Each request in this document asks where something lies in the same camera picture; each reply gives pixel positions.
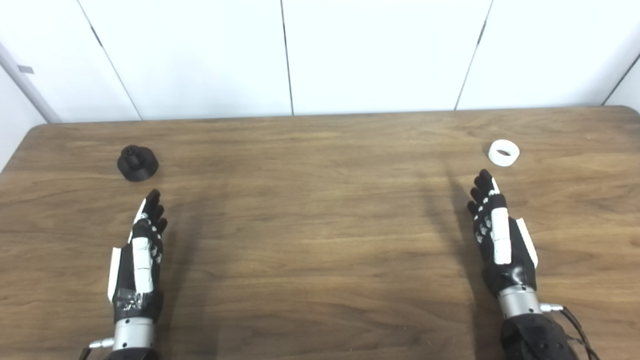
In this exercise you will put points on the round black plastic part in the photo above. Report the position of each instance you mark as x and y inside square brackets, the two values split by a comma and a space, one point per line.
[137, 164]

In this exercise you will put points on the small grey post tag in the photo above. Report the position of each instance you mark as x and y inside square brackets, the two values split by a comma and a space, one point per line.
[25, 69]

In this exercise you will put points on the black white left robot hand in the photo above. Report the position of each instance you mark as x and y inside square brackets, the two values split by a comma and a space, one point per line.
[142, 260]

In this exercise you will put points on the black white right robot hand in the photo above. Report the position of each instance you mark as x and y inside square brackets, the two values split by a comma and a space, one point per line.
[501, 240]

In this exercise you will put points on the grey wall corner post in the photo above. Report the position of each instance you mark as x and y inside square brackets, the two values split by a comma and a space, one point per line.
[27, 85]

